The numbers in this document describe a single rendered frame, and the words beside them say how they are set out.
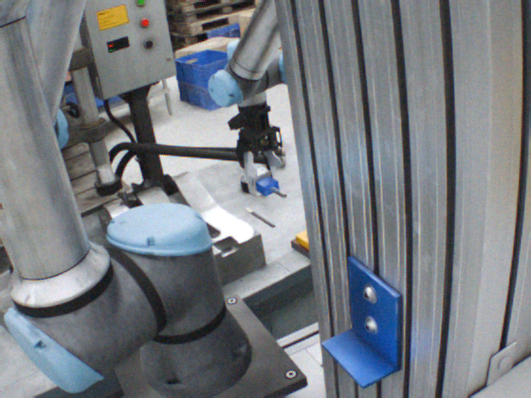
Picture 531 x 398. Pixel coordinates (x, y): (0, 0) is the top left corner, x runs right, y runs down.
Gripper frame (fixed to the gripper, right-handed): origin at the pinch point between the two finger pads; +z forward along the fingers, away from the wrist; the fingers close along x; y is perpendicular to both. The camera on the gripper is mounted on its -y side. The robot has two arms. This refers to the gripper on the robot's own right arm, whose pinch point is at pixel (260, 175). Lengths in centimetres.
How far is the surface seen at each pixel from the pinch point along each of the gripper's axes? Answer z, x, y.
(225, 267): 10.5, -20.5, 14.4
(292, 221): 15.1, 6.2, 2.2
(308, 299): 30.8, -0.2, 15.1
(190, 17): 42, 240, -557
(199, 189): 3.7, -11.6, -12.7
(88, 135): -7, -27, -58
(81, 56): -33, -24, -57
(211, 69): 57, 147, -324
